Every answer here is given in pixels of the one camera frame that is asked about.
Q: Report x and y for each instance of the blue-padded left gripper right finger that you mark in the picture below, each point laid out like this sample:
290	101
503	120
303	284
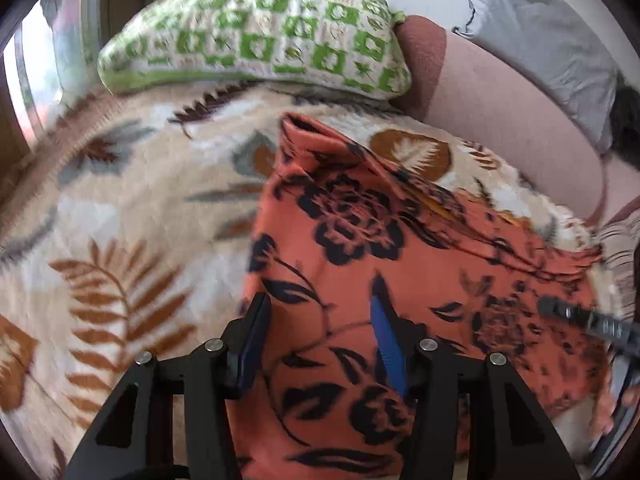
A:
483	403

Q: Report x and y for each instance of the orange black floral garment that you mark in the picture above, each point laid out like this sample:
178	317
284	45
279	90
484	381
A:
335	218

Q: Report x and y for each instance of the grey pillow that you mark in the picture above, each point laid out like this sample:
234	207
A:
553	47

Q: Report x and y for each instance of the green white checkered pillow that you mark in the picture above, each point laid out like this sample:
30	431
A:
346	45

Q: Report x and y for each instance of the cream leaf-pattern blanket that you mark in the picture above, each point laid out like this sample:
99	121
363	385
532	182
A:
132	232

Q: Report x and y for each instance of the striped beige cushion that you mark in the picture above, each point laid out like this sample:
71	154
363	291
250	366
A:
620	243

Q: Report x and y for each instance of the pink quilted bolster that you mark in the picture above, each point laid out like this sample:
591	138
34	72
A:
465	90

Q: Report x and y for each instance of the stained glass window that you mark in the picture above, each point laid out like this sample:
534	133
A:
49	61

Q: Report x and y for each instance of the black furry item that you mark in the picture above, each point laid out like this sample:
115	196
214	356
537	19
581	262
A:
625	123

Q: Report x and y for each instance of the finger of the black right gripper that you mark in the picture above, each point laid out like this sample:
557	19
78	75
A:
622	335

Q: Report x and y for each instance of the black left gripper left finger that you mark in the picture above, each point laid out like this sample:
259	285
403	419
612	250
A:
168	419

